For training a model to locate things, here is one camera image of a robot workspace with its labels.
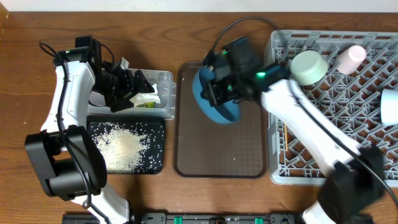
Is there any white tissue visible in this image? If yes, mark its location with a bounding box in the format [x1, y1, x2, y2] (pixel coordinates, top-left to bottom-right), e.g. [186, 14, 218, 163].
[129, 83, 160, 107]

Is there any green yellow snack wrapper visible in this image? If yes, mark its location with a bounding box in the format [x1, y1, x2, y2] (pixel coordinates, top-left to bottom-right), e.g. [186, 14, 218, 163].
[136, 102, 155, 108]

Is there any dark blue plate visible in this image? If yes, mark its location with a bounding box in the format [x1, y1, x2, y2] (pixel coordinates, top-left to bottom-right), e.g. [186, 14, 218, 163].
[192, 54, 240, 124]

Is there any mint green bowl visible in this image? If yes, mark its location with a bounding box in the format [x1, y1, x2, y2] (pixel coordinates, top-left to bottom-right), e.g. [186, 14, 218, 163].
[290, 50, 328, 85]

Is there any pink paper cup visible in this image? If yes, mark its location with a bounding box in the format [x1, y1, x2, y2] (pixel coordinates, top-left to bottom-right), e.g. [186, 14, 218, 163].
[335, 45, 367, 75]

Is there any light blue bowl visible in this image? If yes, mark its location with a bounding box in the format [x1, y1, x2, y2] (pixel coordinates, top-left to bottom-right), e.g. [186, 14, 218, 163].
[381, 89, 398, 126]

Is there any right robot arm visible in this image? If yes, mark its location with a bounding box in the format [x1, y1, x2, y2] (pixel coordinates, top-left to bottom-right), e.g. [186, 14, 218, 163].
[193, 37, 386, 223]

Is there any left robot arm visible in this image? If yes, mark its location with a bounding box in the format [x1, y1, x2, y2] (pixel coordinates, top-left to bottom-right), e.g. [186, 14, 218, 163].
[25, 35, 154, 223]

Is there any clear plastic waste bin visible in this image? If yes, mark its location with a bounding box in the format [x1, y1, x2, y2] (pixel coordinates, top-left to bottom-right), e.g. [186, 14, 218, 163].
[87, 69, 177, 120]

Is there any black rectangular waste tray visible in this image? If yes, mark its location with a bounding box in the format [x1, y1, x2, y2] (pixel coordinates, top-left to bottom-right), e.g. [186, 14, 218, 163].
[86, 115, 166, 175]

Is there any grey plastic dishwasher rack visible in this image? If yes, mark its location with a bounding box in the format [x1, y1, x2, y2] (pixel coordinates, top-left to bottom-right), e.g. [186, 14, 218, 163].
[264, 30, 397, 188]

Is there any brown plastic serving tray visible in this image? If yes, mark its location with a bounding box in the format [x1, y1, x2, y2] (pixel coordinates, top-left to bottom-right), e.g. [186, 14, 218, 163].
[174, 61, 267, 179]

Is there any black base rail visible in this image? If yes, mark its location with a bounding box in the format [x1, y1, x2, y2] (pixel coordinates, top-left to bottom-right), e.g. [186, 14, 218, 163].
[61, 212, 304, 224]

